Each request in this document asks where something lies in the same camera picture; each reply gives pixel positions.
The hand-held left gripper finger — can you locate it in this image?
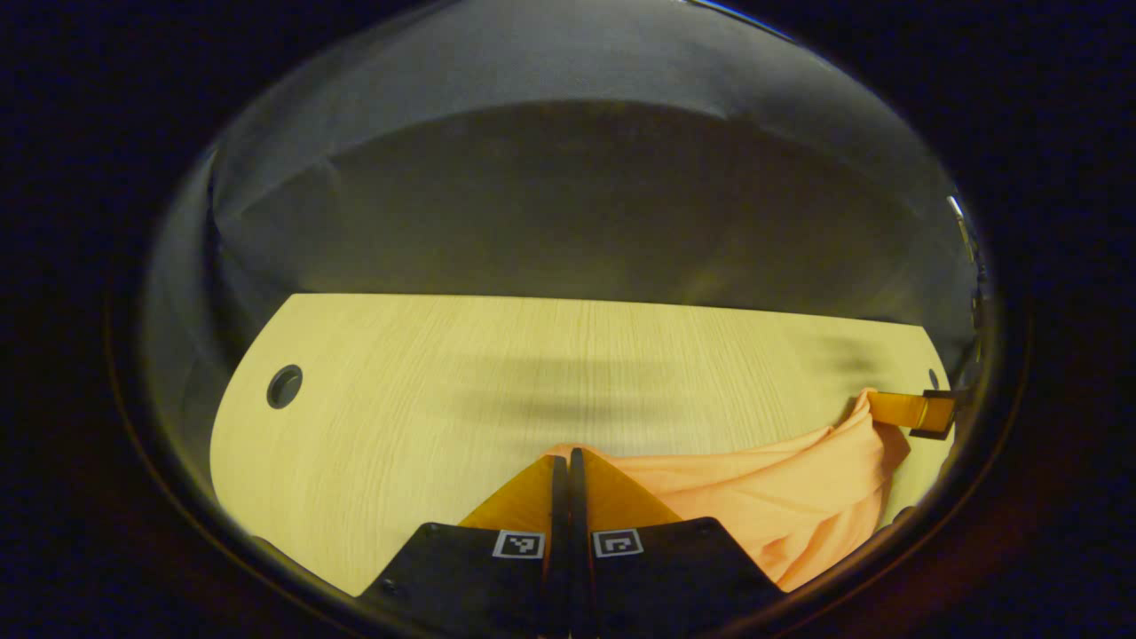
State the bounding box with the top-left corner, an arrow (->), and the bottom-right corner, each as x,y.
359,455 -> 569,638
568,448 -> 786,638

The orange T-shirt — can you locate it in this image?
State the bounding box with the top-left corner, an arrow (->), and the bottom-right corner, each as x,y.
543,388 -> 912,594

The black backdrop cloth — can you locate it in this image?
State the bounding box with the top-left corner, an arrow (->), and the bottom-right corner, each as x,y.
142,0 -> 986,498

